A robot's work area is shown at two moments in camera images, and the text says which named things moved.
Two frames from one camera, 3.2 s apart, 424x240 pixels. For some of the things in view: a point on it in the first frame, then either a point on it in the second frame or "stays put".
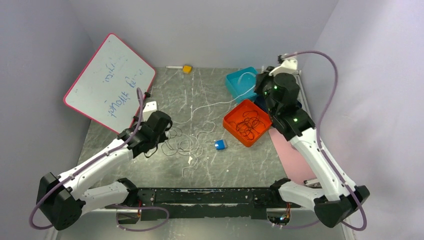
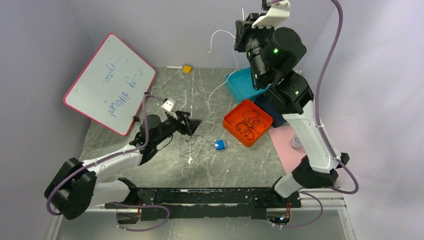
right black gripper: (262, 78) -> (244, 30)
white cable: (253, 87) -> (234, 52)
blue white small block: (220, 144) stays put
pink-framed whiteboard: (105, 90) stays put
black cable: (247, 127) stays put
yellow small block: (187, 69) stays put
